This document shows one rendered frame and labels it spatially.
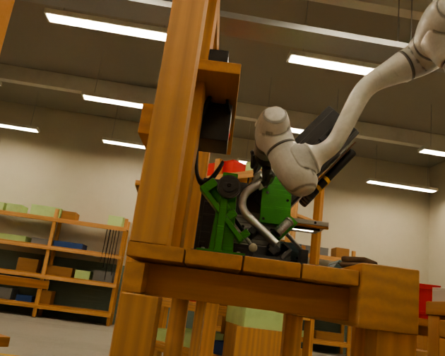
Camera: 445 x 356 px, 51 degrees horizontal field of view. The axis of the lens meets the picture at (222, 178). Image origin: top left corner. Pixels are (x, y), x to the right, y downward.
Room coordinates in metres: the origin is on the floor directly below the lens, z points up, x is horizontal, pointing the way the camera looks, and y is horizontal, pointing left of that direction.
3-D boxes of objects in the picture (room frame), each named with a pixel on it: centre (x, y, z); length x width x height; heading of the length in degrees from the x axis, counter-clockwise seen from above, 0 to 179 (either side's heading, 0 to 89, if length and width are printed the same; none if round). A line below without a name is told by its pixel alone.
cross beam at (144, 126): (1.88, 0.21, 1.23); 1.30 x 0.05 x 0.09; 179
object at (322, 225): (1.95, -0.26, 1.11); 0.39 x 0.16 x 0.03; 89
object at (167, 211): (1.88, 0.15, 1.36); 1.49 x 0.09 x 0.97; 179
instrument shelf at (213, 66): (1.88, 0.11, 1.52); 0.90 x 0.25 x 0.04; 179
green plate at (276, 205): (1.80, -0.22, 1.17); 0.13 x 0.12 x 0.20; 179
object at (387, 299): (1.87, -0.44, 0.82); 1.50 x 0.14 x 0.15; 179
